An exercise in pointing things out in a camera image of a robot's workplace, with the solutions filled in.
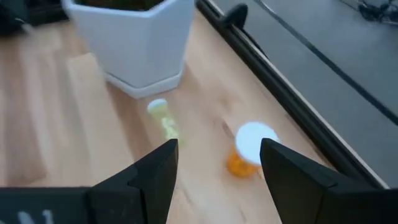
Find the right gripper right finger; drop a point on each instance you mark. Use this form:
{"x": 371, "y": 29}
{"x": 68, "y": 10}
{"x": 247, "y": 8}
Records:
{"x": 295, "y": 186}

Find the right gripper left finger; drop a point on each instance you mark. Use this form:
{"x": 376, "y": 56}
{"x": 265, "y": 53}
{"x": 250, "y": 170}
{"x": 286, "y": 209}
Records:
{"x": 146, "y": 186}

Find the large orange medicine bottle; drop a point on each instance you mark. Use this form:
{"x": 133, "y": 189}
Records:
{"x": 248, "y": 137}

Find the small yellow medicine bottle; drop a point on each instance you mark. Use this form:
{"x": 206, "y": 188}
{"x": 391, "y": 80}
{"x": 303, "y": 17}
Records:
{"x": 163, "y": 119}

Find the white pot saucer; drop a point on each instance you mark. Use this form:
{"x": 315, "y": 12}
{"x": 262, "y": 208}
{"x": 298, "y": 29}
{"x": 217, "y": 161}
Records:
{"x": 146, "y": 90}

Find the black metal table frame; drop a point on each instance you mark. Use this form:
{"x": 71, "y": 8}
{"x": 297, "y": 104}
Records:
{"x": 280, "y": 90}

